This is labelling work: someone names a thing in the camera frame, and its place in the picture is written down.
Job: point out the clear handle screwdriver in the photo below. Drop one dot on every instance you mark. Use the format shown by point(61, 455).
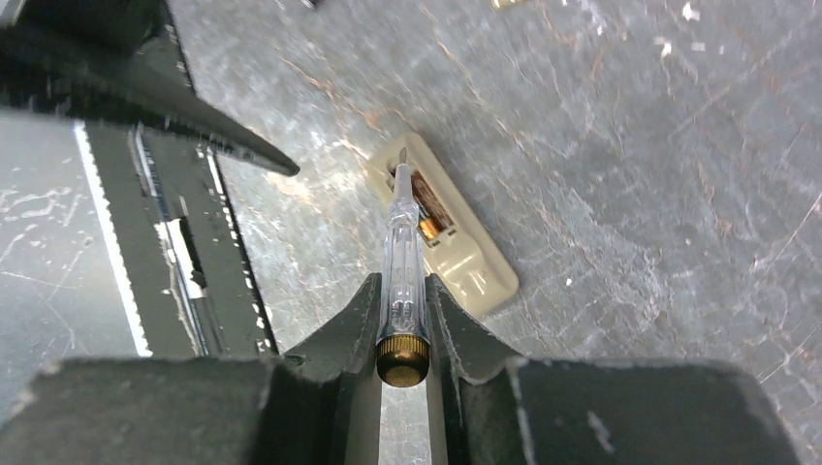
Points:
point(402, 342)

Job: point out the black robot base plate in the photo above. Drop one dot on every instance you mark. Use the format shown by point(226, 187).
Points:
point(190, 273)

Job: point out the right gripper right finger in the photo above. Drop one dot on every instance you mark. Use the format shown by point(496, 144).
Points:
point(489, 404)

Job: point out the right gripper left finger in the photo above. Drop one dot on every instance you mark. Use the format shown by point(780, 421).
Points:
point(319, 403)

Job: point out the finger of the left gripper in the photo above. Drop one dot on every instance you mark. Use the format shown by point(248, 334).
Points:
point(116, 62)

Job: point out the beige battery cover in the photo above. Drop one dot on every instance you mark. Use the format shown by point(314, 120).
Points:
point(503, 4)

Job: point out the white slotted cable duct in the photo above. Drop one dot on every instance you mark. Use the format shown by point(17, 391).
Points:
point(118, 267)

